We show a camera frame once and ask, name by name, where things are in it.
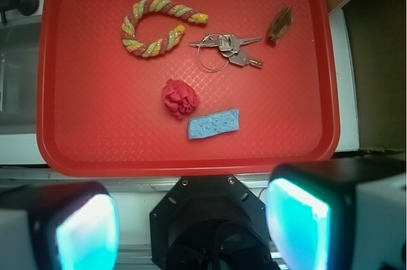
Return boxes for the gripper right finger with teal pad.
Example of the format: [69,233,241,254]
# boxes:
[265,157,406,269]

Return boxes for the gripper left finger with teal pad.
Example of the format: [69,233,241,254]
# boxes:
[1,182,120,269]

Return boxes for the blue sponge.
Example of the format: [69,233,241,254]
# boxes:
[187,109,240,140]

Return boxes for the crumpled red paper ball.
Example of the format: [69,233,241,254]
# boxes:
[162,79,200,119]

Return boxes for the red plastic tray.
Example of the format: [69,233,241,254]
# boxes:
[37,0,340,177]

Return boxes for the black octagonal mount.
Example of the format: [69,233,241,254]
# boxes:
[149,176,278,269]

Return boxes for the multicolour twisted rope toy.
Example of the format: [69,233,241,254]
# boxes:
[121,0,209,58]

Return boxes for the silver keys on wire ring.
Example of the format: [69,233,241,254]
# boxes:
[188,33,264,73]

